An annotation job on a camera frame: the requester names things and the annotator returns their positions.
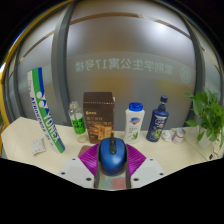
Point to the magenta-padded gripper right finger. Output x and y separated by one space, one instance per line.
136 159

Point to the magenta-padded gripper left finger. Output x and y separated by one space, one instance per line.
87 160

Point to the blue computer mouse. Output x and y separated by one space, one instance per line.
112 158

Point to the floral pastel mouse pad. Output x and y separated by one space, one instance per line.
113 182

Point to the white bottle blue cap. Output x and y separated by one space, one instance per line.
134 125

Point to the clear bottle green label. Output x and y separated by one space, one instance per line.
78 123

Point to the crumpled white tissue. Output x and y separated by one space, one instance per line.
166 135

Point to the dark blue pump bottle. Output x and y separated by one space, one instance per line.
157 123

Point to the brown cracker box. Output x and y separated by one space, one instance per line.
98 116

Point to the small white jar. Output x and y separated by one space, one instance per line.
178 136

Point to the small white packet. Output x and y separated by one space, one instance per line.
38 146

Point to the white green shuttlecock tube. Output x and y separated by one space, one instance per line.
45 106

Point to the small black desk grommet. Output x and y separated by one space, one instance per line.
211 156

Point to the green plant white pot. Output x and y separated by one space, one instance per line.
208 116

